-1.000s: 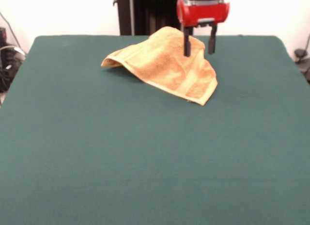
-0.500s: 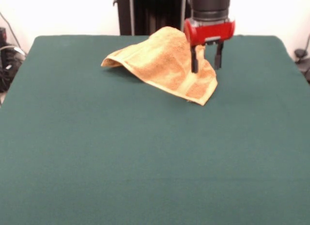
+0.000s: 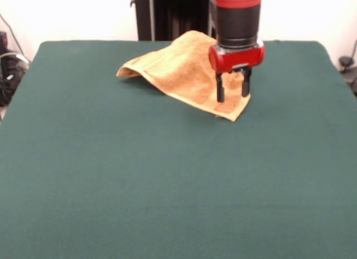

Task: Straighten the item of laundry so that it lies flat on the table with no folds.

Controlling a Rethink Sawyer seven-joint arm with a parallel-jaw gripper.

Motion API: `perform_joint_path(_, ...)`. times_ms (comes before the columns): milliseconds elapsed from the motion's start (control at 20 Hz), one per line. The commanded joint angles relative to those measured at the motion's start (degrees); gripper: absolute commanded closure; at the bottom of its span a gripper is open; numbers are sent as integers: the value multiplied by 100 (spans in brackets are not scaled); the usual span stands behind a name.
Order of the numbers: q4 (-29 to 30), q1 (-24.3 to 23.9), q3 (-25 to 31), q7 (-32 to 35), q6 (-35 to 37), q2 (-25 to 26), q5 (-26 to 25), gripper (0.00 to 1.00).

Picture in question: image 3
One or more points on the dark green table cloth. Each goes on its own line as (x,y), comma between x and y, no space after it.
(111,172)

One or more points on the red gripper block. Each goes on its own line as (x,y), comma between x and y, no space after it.
(237,59)

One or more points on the small black box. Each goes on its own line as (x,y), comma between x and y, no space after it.
(2,41)

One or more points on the tan terry towel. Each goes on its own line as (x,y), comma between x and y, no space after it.
(181,72)

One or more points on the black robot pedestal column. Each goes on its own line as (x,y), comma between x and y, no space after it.
(173,16)

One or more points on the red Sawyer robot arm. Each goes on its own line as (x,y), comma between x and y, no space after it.
(238,21)

